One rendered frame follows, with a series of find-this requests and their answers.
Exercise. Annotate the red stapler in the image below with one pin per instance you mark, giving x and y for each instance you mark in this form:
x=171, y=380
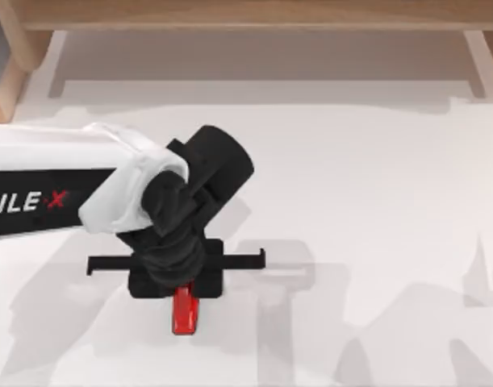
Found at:
x=185, y=316

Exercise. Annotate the wooden open shelf unit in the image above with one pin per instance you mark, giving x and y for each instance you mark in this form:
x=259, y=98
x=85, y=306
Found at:
x=230, y=14

